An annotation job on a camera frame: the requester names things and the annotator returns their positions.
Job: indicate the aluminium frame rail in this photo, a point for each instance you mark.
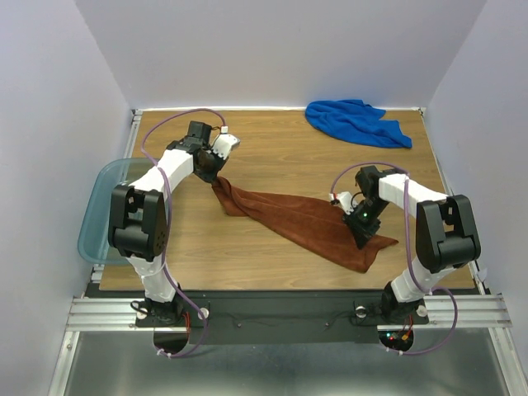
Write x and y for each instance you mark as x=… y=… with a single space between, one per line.
x=474 y=311

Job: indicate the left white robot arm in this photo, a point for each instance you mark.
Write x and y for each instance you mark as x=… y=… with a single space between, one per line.
x=141 y=214

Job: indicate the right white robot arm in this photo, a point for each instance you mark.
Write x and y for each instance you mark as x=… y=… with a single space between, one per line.
x=440 y=232

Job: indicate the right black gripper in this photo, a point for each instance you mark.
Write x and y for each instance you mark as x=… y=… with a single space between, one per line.
x=360 y=231

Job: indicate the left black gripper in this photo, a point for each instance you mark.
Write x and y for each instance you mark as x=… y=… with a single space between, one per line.
x=209 y=177

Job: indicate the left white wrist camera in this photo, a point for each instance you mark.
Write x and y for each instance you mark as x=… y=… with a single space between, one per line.
x=225 y=143

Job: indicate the teal plastic bin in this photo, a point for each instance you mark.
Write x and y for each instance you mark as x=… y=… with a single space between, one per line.
x=93 y=244

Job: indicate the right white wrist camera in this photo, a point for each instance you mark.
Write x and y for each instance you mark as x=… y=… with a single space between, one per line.
x=345 y=200

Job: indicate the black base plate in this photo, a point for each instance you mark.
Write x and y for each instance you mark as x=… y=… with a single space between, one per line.
x=289 y=317

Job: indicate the blue towel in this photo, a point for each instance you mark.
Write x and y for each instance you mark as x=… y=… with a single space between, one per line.
x=356 y=122

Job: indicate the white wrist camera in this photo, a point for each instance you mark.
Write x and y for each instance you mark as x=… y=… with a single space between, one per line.
x=345 y=200
x=225 y=143

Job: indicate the brown towel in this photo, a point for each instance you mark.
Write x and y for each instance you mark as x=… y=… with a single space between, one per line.
x=311 y=223

